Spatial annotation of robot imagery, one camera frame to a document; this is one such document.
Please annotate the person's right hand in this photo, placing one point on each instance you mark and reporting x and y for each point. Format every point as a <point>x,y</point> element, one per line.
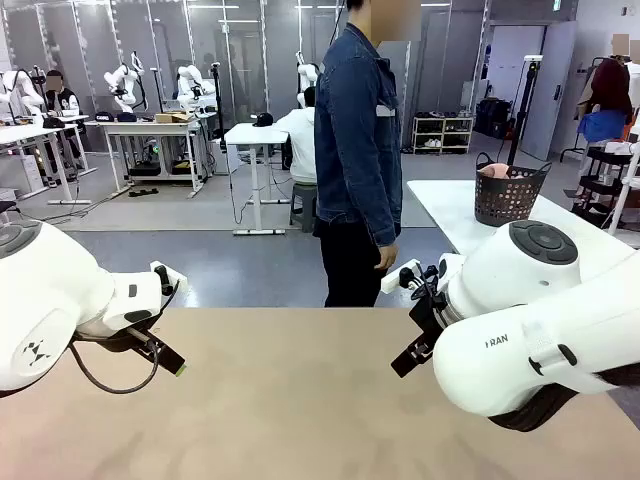
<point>387,257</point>

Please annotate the tall black tripod stand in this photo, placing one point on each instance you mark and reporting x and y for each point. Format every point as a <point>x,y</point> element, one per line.
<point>522,110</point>

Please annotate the long white desk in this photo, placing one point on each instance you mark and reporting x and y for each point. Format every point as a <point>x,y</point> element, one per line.
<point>30,134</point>

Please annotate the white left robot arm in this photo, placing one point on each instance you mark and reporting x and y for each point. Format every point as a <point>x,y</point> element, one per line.
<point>45,295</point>

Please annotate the small white robot arm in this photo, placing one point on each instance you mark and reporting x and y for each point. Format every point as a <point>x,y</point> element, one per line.
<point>122,82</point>
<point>192,87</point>
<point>22,95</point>
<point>306,75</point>

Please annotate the pink terry towel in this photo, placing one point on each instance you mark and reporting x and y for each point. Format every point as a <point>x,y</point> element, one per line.
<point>495,171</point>

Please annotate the black cap white print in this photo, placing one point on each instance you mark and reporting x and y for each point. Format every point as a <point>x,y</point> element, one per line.
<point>103,116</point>

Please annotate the seated person black varsity jacket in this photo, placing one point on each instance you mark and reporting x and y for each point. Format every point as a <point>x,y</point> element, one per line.
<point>62,102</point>

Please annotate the black luggage bags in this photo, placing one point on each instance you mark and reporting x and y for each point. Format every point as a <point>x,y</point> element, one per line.
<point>492,117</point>

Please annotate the wide white robot desk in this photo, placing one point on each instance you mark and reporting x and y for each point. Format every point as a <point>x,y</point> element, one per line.
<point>150,127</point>

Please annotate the wooden shoe rack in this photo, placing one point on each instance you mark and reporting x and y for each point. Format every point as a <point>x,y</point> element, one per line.
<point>442,135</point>

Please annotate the large white rounded table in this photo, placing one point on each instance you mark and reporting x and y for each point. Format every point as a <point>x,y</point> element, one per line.
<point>445,210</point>

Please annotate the black baseball cap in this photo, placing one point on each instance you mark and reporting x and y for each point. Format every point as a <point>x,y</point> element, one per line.
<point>262,120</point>

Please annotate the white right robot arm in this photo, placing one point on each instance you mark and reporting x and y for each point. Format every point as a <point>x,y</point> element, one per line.
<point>525,320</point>

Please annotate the narrow white standing desk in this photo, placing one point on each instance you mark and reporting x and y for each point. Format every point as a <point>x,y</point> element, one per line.
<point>252,135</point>

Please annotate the blue hanging garment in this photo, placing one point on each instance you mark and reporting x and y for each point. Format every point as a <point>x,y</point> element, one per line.
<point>602,125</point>

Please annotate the thin black camera tripod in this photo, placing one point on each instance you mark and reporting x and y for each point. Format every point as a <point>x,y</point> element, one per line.
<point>216,100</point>

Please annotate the person in denim jacket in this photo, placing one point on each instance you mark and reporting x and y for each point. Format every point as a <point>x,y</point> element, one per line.
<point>350,150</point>

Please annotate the black utility cart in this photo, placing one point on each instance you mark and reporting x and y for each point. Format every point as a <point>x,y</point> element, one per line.
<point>602,175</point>

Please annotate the flat cardboard box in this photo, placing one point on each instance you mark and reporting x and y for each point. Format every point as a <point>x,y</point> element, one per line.
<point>172,118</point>

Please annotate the black perforated laundry basket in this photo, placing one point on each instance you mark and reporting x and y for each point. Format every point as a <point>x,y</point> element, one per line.
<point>505,200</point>

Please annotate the person's right forearm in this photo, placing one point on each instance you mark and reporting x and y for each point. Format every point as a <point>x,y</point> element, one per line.
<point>387,210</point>

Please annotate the grey door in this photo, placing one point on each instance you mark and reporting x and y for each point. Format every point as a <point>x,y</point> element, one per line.
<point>547,90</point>

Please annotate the dark blue cap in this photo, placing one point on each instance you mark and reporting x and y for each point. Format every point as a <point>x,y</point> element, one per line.
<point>126,117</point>

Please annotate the grey plastic stool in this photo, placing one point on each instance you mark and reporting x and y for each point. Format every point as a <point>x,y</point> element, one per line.
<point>302,202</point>

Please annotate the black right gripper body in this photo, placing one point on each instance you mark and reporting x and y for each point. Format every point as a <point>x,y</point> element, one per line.
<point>430,317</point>

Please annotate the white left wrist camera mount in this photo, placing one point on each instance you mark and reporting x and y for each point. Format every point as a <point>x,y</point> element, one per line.
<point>172,280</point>

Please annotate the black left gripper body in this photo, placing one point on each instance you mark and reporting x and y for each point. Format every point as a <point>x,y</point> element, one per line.
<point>115,345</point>

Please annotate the maroon hanging garment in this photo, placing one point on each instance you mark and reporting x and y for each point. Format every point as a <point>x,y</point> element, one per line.
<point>610,90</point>

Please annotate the seated person white hoodie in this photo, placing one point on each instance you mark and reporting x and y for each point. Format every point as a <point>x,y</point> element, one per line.
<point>302,145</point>

